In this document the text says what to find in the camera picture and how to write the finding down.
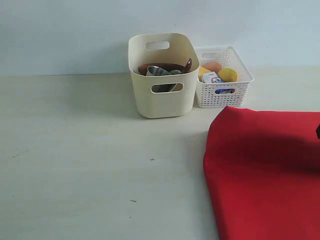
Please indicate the red table cloth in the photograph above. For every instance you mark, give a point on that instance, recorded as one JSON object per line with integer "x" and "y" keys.
{"x": 262, "y": 169}

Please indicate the yellow lemon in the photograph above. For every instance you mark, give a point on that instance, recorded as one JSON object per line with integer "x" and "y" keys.
{"x": 228, "y": 75}

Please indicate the blue white milk carton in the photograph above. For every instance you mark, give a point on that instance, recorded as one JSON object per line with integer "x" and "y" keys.
{"x": 211, "y": 78}

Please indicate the brown egg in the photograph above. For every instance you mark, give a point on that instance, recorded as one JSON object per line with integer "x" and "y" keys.
{"x": 213, "y": 66}

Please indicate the yellow cheese wedge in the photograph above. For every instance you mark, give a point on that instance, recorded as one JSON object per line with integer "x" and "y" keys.
{"x": 202, "y": 71}

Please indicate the dark wooden spoon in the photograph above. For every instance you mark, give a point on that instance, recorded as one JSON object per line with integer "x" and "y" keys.
{"x": 187, "y": 67}

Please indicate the stainless steel cup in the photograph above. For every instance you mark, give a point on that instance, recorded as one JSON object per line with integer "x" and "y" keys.
{"x": 155, "y": 71}

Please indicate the brown round plate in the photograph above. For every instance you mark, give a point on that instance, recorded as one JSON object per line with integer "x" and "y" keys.
{"x": 142, "y": 69}

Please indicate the white perforated plastic basket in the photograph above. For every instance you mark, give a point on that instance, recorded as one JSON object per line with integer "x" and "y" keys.
{"x": 219, "y": 95}

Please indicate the cream plastic storage bin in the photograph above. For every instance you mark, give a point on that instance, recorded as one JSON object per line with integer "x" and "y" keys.
{"x": 163, "y": 96}

